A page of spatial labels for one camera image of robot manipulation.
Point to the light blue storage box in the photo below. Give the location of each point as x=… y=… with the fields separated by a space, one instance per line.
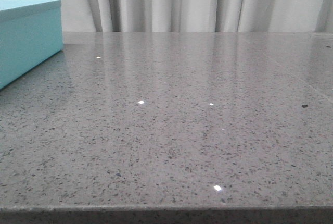
x=31 y=32

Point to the grey pleated curtain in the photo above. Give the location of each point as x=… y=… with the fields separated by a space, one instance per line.
x=197 y=15

